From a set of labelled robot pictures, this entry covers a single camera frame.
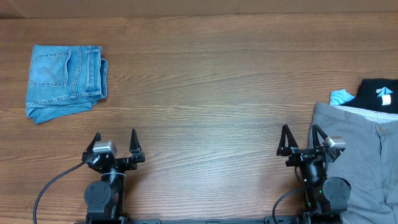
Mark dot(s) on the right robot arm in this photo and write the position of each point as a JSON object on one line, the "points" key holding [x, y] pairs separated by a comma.
{"points": [[325, 197]]}

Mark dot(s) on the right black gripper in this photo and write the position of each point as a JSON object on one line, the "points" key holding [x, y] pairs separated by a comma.
{"points": [[300, 154]]}

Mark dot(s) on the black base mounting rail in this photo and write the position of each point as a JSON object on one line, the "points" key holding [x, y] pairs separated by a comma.
{"points": [[266, 220]]}

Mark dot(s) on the grey cotton shorts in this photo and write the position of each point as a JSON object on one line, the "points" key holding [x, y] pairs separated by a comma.
{"points": [[369, 162]]}

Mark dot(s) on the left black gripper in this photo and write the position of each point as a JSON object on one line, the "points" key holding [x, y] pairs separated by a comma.
{"points": [[137, 154]]}

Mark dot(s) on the black shirt with label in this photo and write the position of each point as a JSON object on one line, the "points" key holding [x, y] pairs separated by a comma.
{"points": [[376, 94]]}

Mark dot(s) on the light blue garment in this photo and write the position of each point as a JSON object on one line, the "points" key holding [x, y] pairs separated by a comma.
{"points": [[340, 97]]}

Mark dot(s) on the folded blue denim jeans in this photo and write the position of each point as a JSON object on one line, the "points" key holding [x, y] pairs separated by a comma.
{"points": [[65, 80]]}

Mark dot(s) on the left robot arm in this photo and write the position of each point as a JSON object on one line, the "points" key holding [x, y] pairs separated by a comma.
{"points": [[105, 198]]}

